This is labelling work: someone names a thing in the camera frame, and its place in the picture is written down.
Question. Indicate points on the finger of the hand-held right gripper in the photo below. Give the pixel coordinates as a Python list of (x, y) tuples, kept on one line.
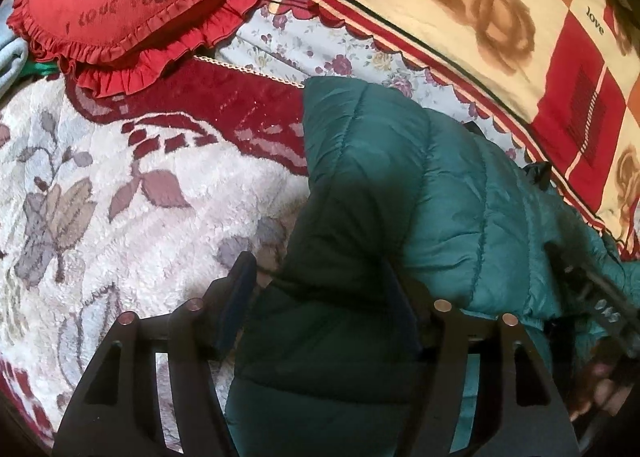
[(570, 267)]

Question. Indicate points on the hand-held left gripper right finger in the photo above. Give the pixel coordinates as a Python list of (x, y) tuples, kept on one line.
[(403, 309)]

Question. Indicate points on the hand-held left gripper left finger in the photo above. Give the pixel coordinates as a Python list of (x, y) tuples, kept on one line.
[(241, 287)]

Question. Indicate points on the green puffer jacket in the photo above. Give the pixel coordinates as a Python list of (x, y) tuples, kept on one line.
[(400, 187)]

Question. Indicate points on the person's right hand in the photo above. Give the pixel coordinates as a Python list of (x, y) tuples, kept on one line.
[(597, 387)]

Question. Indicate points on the white and red fleece blanket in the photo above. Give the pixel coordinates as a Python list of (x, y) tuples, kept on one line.
[(150, 217)]

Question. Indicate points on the floral bed sheet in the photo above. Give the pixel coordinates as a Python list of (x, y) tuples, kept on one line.
[(325, 47)]

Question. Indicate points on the green cloth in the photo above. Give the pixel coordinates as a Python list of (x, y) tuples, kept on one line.
[(37, 69)]

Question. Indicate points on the light blue cloth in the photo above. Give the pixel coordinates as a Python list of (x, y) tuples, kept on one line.
[(10, 57)]

